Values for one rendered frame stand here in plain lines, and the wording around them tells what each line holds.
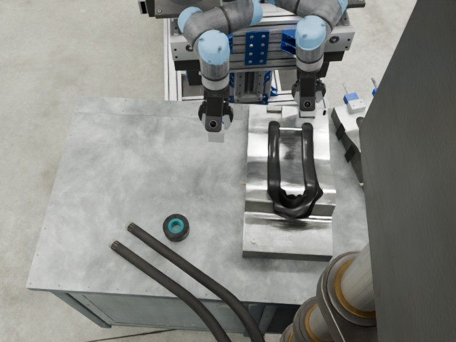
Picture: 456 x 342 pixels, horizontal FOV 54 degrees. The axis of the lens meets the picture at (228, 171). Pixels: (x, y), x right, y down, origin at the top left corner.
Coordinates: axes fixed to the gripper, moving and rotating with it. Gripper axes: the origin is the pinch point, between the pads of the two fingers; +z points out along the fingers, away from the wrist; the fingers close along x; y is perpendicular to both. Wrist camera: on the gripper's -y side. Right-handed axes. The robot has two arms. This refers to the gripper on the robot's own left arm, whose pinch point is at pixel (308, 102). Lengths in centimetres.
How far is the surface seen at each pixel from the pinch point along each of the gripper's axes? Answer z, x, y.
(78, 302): 23, 79, -63
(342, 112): 11.0, -11.7, 2.2
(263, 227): 0.7, 13.4, -40.9
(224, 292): -9, 22, -61
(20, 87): 82, 166, 61
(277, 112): 6.9, 10.0, 0.3
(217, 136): -5.6, 27.8, -13.8
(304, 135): 4.8, 1.2, -9.2
